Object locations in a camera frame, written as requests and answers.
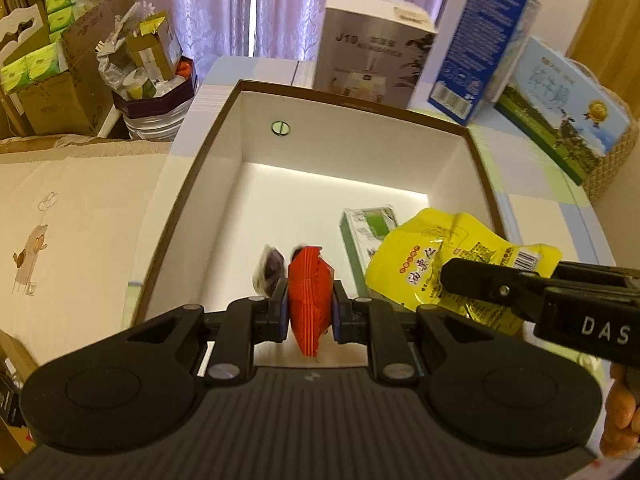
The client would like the yellow snack pouch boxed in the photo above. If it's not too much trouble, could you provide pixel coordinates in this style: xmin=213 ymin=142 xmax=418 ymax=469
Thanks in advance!
xmin=365 ymin=207 xmax=563 ymax=338

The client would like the white-fronted cardboard tissue carton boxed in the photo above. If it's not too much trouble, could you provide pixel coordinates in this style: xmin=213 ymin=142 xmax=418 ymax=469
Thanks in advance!
xmin=0 ymin=2 xmax=53 ymax=68

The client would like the person's right hand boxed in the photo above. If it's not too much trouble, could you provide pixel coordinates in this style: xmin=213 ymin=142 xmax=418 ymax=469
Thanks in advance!
xmin=599 ymin=363 xmax=640 ymax=461

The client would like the brown cardboard box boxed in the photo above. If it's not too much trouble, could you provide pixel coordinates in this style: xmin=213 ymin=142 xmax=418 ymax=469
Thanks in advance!
xmin=15 ymin=0 xmax=122 ymax=137

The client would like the small open cardboard box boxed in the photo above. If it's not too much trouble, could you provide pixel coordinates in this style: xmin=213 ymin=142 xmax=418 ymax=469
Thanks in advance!
xmin=125 ymin=12 xmax=183 ymax=82

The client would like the white plastic tub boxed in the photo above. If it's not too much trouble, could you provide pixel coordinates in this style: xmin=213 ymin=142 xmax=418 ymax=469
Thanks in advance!
xmin=122 ymin=102 xmax=193 ymax=142

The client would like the purple octagonal box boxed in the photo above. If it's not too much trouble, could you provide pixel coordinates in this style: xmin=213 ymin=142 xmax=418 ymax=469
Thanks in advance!
xmin=112 ymin=76 xmax=197 ymax=119

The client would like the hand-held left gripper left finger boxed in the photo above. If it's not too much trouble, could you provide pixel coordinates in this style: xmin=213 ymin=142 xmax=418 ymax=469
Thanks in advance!
xmin=125 ymin=277 xmax=292 ymax=386

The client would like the light blue milk carton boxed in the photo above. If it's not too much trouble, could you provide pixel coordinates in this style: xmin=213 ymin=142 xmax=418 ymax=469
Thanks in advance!
xmin=495 ymin=35 xmax=632 ymax=187

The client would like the green white toothpaste box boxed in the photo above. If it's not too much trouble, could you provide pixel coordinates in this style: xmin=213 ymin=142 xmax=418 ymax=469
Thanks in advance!
xmin=340 ymin=204 xmax=401 ymax=292

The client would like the pink patterned curtain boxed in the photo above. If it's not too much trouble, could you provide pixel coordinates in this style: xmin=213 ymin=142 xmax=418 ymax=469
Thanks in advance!
xmin=102 ymin=0 xmax=458 ymax=61

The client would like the tall blue milk carton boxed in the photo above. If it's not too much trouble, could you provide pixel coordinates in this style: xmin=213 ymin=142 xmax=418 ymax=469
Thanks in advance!
xmin=427 ymin=0 xmax=542 ymax=127

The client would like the brown cardboard carton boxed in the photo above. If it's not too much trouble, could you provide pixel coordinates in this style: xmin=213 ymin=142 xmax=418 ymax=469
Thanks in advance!
xmin=0 ymin=329 xmax=42 ymax=466

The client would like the large brown white-lined box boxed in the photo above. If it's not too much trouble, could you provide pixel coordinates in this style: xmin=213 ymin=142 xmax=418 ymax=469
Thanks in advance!
xmin=131 ymin=79 xmax=513 ymax=331

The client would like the stack of green tissue packs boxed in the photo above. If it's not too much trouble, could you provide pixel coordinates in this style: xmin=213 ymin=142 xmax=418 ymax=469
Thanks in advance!
xmin=0 ymin=42 xmax=68 ymax=95
xmin=44 ymin=0 xmax=101 ymax=32

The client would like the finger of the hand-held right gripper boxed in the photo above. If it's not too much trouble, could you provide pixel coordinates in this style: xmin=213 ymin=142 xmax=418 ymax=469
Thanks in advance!
xmin=439 ymin=257 xmax=640 ymax=322

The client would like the cream embroidered bedsheet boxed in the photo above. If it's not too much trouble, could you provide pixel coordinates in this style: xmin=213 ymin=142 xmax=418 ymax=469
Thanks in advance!
xmin=0 ymin=135 xmax=173 ymax=363

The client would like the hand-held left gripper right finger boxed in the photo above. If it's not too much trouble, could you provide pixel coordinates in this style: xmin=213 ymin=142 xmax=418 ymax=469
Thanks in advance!
xmin=330 ymin=282 xmax=523 ymax=385

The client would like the red snack packet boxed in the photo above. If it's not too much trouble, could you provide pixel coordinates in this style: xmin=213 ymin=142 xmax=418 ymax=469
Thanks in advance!
xmin=287 ymin=246 xmax=335 ymax=358

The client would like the white humidifier box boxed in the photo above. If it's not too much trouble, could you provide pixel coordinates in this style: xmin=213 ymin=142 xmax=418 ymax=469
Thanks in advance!
xmin=312 ymin=0 xmax=440 ymax=108

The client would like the dark snack packet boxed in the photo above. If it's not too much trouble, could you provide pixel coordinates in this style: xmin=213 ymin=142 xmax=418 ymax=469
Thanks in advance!
xmin=254 ymin=244 xmax=290 ymax=297

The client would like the woven wicker basket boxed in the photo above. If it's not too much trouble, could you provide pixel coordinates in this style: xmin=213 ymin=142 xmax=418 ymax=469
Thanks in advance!
xmin=570 ymin=57 xmax=640 ymax=206

